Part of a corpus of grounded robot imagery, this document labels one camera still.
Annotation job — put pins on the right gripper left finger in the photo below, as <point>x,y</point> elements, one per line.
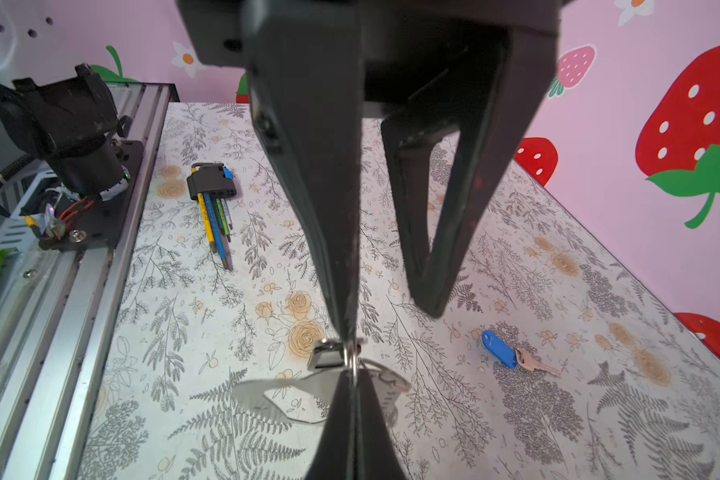
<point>335,454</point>

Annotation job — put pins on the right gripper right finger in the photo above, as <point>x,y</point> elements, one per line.
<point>374,454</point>

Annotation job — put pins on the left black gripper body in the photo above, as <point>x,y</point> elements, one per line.
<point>437,58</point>

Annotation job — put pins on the aluminium rail frame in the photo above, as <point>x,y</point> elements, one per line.
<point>57,315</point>

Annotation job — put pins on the blue tagged key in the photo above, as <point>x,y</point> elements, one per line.
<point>514,357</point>

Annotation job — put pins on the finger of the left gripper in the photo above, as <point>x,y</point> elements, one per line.
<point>488,96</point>
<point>307,81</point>

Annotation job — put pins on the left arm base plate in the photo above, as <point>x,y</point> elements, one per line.
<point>96,210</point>

